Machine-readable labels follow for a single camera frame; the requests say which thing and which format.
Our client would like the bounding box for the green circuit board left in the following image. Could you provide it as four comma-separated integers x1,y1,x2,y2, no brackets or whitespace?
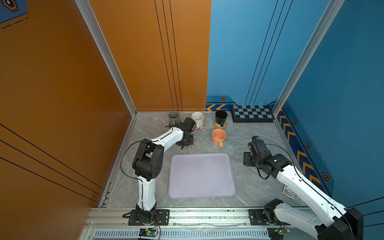
138,229,160,240

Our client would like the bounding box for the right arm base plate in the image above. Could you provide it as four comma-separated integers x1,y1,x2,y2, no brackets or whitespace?
248,209,268,226

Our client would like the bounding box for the rattan woven round coaster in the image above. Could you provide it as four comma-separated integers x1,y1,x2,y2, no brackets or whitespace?
213,121,228,130

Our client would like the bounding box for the small printed card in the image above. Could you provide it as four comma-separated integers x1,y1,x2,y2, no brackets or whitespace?
282,186,296,200

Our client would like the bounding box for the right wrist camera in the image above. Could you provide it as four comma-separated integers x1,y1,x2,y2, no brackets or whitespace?
248,136,269,157

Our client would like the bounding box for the circuit board right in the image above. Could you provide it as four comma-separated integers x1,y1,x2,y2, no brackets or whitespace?
267,228,291,240

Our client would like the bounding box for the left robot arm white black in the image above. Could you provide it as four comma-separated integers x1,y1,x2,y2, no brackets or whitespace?
133,126,195,213

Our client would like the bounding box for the pink flower coaster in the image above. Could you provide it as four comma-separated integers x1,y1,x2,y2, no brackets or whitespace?
194,120,208,132
176,135,195,150

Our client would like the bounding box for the blue woven round coaster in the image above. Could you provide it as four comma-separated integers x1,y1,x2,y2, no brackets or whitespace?
210,141,227,149

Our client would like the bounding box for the grey mug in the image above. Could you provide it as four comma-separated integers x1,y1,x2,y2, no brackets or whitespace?
168,111,181,127

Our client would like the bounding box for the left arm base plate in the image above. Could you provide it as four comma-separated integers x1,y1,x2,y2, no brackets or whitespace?
128,209,170,227

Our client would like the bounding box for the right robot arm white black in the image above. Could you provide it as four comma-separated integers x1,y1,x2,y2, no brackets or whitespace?
244,151,364,240

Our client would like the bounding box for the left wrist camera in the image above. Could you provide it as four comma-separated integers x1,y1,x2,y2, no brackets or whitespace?
182,117,196,132

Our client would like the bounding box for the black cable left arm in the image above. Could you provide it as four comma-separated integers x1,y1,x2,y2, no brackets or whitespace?
119,124,178,180

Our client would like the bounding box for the orange mug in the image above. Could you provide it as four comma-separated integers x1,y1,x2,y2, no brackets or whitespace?
212,129,227,148

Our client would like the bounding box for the aluminium front rail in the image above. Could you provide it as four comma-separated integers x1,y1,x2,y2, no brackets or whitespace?
84,207,322,228

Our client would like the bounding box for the lavender silicone tray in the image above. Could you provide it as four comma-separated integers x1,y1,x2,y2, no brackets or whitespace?
169,153,237,200

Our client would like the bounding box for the black checkerboard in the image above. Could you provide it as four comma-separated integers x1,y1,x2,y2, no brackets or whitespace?
231,106,275,123

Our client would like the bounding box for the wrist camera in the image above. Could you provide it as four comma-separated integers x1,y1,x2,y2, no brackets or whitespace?
182,117,196,132
248,136,269,157

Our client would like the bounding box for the black mug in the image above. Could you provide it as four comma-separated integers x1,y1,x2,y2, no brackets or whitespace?
215,110,228,127

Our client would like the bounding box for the white mug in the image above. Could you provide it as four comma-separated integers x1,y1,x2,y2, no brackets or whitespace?
192,112,204,129

